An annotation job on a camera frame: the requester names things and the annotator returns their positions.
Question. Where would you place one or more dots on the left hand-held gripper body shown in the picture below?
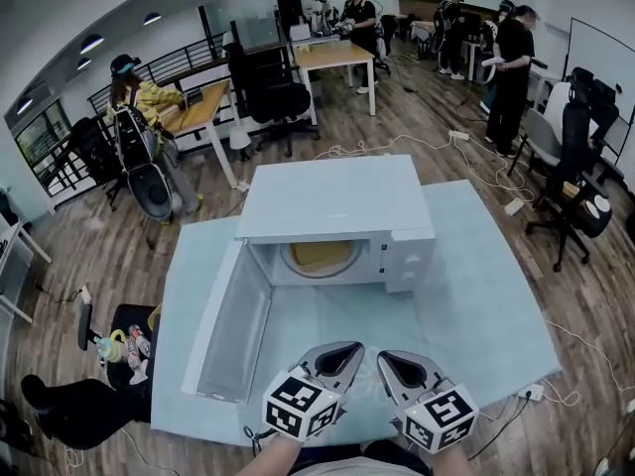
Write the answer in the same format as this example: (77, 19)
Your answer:
(300, 404)

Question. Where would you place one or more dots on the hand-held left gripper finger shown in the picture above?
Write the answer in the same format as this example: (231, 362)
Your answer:
(312, 357)
(353, 370)

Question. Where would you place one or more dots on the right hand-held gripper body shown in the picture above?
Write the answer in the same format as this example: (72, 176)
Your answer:
(441, 419)

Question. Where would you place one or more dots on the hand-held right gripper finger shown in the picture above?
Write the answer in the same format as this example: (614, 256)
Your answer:
(421, 367)
(392, 387)

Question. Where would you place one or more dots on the white microwave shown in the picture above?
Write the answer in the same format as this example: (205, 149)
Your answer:
(337, 196)

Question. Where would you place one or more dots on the person's left forearm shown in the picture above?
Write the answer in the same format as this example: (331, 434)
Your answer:
(273, 456)

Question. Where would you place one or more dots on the person's right forearm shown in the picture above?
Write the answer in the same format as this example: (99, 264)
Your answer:
(449, 461)

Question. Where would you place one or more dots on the person's dark trousers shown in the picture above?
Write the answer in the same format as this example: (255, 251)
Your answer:
(317, 459)

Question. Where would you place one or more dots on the person's white shirt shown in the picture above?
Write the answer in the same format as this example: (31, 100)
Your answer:
(367, 468)

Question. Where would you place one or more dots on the light blue tablecloth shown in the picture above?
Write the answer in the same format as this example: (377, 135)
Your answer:
(471, 290)

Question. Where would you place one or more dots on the white power strip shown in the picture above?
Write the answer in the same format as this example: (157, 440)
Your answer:
(531, 392)
(459, 135)
(514, 206)
(243, 185)

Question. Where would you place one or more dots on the white packet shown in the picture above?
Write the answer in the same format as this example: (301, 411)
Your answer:
(139, 372)

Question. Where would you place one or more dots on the clear plastic bottle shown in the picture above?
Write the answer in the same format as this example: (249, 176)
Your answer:
(133, 352)
(141, 337)

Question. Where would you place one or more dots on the yellow green toy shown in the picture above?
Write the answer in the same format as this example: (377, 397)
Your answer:
(111, 347)

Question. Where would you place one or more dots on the grey oval shell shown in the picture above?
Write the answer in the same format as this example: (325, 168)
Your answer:
(149, 194)

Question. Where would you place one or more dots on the white dome-shaped object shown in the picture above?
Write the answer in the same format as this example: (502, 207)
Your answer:
(239, 137)

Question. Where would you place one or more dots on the white power adapter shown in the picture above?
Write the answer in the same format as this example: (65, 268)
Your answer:
(85, 294)

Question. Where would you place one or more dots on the grey chair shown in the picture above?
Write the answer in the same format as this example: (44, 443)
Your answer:
(538, 134)

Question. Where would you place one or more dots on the wooden desk white legs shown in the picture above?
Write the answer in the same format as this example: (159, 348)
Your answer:
(203, 104)
(332, 55)

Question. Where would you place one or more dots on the black mesh office chair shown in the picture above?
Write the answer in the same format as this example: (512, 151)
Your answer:
(575, 137)

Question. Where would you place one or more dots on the black chairs by window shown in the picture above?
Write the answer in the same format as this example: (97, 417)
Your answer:
(87, 139)

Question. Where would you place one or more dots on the white shelf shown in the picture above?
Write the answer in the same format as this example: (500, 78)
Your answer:
(15, 246)

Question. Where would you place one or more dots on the white box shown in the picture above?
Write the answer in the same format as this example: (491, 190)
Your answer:
(300, 32)

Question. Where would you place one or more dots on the black metal railing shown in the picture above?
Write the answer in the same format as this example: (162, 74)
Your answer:
(173, 60)

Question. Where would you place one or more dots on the black-framed window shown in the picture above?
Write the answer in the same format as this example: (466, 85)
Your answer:
(39, 137)

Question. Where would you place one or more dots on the tall black cabinet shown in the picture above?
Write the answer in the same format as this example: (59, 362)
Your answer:
(288, 3)

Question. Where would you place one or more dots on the black-framed whiteboard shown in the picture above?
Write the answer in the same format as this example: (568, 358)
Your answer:
(595, 52)

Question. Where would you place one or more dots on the black pendant lamp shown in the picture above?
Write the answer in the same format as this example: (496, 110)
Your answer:
(83, 62)
(151, 18)
(25, 104)
(91, 42)

